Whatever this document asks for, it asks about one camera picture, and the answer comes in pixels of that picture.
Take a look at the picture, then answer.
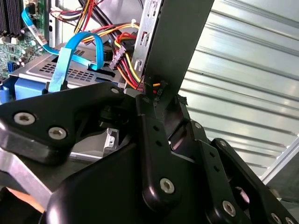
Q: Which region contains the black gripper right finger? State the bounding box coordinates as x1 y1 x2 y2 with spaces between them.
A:
163 94 299 224

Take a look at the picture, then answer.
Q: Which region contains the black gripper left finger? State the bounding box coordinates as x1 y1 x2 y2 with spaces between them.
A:
0 81 183 213

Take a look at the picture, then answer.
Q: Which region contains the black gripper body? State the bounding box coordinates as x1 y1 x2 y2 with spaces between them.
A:
41 142 211 224

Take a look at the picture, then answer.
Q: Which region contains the orange red power wire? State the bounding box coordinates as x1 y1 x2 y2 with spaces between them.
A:
74 22 169 101

